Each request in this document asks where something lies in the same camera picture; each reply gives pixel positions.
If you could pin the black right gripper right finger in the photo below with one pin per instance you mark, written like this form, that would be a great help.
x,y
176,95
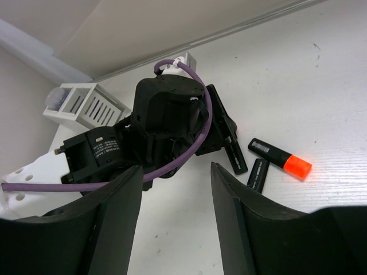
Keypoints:
x,y
260,236

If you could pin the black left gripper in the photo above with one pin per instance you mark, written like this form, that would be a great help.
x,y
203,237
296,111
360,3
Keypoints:
x,y
168,115

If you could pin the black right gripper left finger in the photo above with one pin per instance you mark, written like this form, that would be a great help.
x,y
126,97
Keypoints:
x,y
91,235

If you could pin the blue cap highlighter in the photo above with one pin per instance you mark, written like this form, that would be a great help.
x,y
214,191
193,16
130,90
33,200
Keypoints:
x,y
258,175

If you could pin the pink cap highlighter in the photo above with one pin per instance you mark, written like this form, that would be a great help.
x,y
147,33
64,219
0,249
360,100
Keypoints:
x,y
236,158

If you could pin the orange cap highlighter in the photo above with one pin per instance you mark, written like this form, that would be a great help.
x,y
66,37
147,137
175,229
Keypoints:
x,y
290,163

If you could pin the clear jar of paper clips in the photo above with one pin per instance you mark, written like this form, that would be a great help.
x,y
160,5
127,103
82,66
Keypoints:
x,y
56,98

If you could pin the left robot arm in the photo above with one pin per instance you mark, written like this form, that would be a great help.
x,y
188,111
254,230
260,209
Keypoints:
x,y
80,165

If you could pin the white slatted organizer box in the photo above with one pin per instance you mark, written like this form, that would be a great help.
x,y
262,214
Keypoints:
x,y
88,106

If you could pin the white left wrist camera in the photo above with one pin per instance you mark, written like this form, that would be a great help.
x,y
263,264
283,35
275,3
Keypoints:
x,y
173,66

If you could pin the aluminium table edge rail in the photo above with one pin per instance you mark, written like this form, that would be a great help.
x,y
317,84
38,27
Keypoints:
x,y
268,16

